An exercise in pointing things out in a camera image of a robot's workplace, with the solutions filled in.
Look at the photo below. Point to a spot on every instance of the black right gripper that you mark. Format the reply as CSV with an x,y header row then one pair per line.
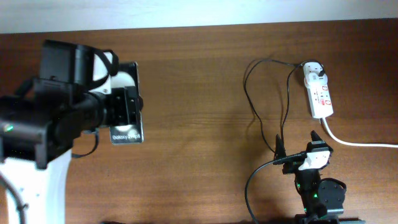
x,y
292,166

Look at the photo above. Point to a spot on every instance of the white USB charger plug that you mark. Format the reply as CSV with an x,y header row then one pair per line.
x,y
313,71

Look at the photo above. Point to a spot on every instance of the white power strip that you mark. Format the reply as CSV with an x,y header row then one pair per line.
x,y
318,95

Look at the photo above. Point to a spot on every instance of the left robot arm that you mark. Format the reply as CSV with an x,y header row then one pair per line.
x,y
37,139

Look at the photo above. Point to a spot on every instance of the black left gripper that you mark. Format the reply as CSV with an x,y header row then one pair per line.
x,y
125,102

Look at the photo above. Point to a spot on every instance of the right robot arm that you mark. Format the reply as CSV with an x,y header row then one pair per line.
x,y
322,199

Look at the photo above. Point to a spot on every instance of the black Galaxy smartphone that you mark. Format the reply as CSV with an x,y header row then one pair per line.
x,y
127,75

